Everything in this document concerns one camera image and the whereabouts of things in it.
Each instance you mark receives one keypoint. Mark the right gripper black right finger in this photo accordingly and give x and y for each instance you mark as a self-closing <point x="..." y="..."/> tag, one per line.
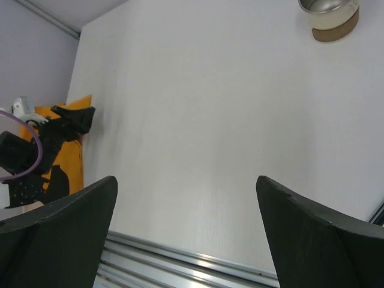
<point x="313" y="245"/>

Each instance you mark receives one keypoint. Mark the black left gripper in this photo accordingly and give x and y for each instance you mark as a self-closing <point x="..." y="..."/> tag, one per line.
<point x="17" y="155"/>

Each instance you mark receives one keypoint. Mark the steel cup with brown base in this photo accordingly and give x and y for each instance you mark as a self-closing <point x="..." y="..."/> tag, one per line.
<point x="331" y="20"/>

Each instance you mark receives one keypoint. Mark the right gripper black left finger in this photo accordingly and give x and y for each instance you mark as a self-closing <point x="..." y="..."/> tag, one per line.
<point x="59" y="244"/>

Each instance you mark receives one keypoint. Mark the orange Mickey Mouse placemat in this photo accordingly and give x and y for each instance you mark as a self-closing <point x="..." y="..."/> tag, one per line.
<point x="70" y="156"/>

